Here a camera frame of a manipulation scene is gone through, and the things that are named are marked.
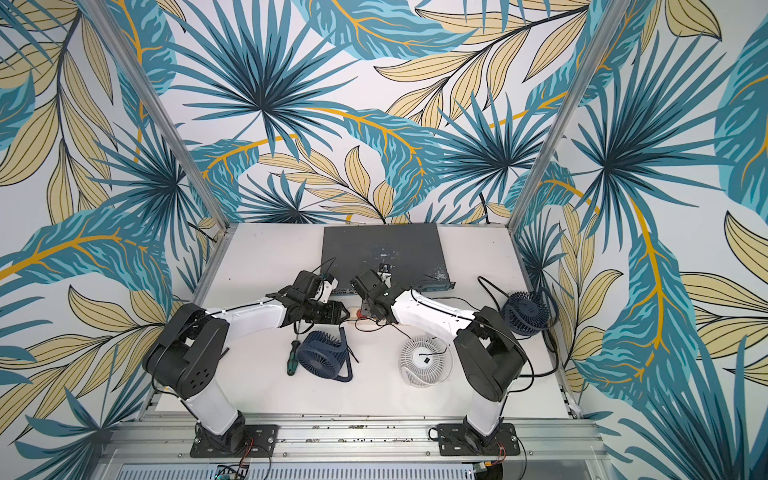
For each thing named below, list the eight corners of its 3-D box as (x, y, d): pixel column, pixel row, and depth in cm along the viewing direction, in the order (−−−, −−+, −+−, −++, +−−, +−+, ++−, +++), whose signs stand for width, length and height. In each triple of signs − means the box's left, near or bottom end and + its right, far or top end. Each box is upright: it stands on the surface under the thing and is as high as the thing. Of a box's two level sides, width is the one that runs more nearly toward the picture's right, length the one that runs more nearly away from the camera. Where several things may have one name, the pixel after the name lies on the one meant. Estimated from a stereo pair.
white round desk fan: (400, 389, 84) (401, 381, 78) (398, 342, 92) (400, 332, 87) (450, 389, 84) (455, 381, 78) (444, 342, 92) (448, 332, 87)
